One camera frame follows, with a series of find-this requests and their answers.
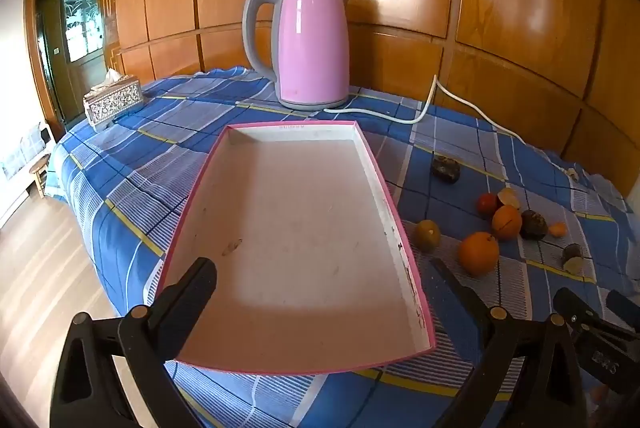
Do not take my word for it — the white power cable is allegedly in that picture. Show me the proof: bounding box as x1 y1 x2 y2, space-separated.
324 75 576 176

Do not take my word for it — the dark brown wrinkled fruit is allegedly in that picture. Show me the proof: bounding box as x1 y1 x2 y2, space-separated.
520 209 548 240
431 155 461 183

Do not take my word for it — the ornate silver tissue box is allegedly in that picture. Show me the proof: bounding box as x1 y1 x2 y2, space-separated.
82 70 144 133

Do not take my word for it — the orange with dark slit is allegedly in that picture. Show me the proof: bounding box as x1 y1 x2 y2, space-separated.
491 204 523 241

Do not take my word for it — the pink-rimmed white cardboard box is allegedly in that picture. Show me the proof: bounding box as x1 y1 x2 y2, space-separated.
161 120 437 376

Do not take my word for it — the cut fruit half pale flesh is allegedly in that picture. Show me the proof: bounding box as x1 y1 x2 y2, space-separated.
497 188 522 211

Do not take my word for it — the small red-orange fruit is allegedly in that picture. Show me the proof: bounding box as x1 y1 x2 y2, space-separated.
475 193 500 219

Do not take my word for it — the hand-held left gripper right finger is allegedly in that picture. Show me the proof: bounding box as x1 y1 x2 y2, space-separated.
430 258 586 428

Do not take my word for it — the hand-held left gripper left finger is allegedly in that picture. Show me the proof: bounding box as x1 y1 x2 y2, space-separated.
49 257 218 428

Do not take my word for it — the wooden door with glass pane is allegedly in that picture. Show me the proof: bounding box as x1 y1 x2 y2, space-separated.
26 0 117 129

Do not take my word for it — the blue plaid tablecloth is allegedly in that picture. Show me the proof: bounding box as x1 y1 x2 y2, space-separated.
50 66 640 428

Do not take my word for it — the dark cut fruit piece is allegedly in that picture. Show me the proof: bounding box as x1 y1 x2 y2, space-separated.
561 243 586 276

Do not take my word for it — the greenish orange mandarin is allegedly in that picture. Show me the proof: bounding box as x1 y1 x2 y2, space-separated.
414 219 442 253

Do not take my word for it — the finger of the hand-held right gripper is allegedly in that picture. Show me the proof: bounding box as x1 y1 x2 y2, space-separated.
552 287 608 334
606 289 640 326

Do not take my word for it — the pink electric kettle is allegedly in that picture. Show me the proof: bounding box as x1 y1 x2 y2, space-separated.
242 0 351 111

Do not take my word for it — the pale upholstered seat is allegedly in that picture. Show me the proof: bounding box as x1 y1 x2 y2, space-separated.
0 122 53 181

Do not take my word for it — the small wooden stool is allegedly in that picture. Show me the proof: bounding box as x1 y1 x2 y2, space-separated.
27 153 53 199

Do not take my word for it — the large round orange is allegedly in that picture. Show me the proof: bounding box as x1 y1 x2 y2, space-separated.
459 231 501 277

